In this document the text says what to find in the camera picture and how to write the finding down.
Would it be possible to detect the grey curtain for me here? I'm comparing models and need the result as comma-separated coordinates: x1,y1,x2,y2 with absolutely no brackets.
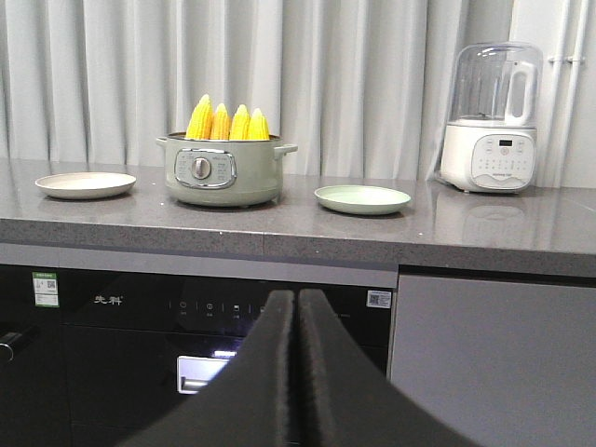
0,0,596,190

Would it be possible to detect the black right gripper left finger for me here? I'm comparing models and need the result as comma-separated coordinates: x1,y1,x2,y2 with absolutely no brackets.
121,290,294,446

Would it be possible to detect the white wall pipe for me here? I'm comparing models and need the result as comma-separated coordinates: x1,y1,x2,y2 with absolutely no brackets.
542,1,592,188

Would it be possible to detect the black built-in drawer cabinet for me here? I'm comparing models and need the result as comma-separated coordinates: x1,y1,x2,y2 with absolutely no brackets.
58,269,397,446

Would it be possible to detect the upper silver drawer handle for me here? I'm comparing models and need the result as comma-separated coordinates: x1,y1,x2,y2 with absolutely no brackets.
176,350,237,395

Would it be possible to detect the yellow corn cob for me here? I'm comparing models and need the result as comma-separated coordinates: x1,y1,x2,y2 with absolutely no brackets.
185,93,214,140
229,104,251,141
247,108,270,141
210,103,231,141

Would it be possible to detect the green round plate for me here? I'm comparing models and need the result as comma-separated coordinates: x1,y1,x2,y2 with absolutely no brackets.
314,184,412,215

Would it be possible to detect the green electric cooking pot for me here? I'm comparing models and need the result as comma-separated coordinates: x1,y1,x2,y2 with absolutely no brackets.
156,132,298,207

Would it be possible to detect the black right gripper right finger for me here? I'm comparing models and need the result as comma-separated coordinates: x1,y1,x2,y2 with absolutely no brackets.
297,289,477,446

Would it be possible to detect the white blender appliance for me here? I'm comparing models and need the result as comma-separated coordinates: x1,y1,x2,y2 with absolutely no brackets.
439,42,542,194

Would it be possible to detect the grey cabinet door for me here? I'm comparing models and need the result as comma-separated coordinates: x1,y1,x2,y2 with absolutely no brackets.
390,275,595,446

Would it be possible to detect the beige round plate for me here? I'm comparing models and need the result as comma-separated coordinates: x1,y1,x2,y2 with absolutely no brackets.
34,171,136,199

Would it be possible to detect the black built-in dishwasher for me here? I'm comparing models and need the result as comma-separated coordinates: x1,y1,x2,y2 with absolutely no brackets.
1,265,71,446

